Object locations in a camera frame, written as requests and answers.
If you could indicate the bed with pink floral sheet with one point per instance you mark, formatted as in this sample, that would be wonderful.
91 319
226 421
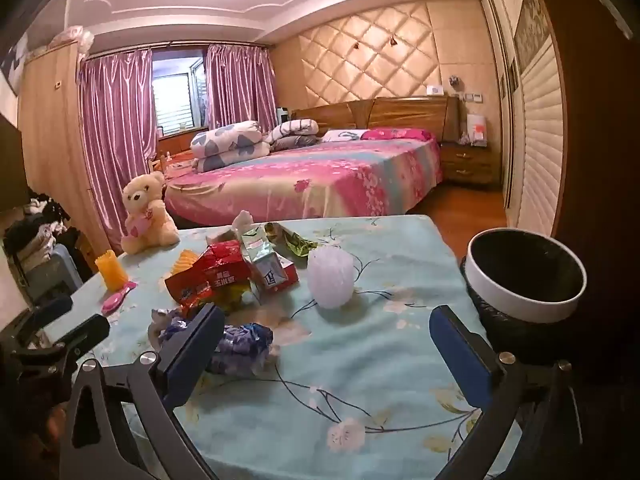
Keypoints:
366 178

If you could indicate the small folded quilt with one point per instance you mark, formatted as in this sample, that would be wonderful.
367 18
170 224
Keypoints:
297 133

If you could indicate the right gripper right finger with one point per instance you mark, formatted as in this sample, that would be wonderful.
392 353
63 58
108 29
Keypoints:
467 355

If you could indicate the white pillow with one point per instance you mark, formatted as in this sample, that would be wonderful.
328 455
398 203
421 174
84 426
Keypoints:
343 135

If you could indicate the red snack bag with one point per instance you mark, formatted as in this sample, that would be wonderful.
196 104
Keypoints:
219 276

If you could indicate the white rim trash bin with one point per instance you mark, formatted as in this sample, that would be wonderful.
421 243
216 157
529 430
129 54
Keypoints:
525 287

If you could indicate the white bag on nightstand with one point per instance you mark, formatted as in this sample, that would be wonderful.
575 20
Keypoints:
476 130

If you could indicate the cream teddy bear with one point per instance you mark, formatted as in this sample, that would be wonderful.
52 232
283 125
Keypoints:
148 223

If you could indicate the pink pillow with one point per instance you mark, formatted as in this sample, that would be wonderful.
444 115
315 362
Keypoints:
397 134

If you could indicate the right pink curtain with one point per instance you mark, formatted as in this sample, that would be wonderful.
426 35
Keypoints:
240 85

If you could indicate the pink hair brush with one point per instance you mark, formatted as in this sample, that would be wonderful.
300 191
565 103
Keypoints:
116 299

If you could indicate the wooden wardrobe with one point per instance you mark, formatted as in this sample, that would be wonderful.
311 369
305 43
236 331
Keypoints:
53 149

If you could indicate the window with blinds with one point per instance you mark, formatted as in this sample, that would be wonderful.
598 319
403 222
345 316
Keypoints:
179 90

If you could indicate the pink curtain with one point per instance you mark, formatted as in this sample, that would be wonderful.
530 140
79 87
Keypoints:
118 127
240 85

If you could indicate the wooden nightstand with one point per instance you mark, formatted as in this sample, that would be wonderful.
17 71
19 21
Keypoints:
468 164

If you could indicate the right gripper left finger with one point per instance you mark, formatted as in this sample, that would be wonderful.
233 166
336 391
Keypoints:
185 356

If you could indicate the orange plastic cup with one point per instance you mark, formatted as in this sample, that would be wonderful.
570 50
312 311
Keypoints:
113 273

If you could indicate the white foam fruit net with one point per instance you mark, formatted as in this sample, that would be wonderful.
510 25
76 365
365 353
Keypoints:
330 276

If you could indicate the pile of clothes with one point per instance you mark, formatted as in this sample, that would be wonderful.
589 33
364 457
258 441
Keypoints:
30 241

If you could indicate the green white milk carton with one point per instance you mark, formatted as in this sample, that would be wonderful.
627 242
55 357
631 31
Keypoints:
271 271

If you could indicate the wooden headboard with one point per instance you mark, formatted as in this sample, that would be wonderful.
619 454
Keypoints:
439 115

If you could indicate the green juice pouch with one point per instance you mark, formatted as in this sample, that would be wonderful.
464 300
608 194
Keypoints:
289 244

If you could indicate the blue plastic wrapper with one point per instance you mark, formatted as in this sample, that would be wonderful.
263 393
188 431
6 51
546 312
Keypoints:
242 351

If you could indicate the left pink curtain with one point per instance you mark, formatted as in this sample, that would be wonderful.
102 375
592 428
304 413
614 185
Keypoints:
118 127

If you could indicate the large folded heart quilt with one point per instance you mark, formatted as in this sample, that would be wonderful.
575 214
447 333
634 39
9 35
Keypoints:
227 145

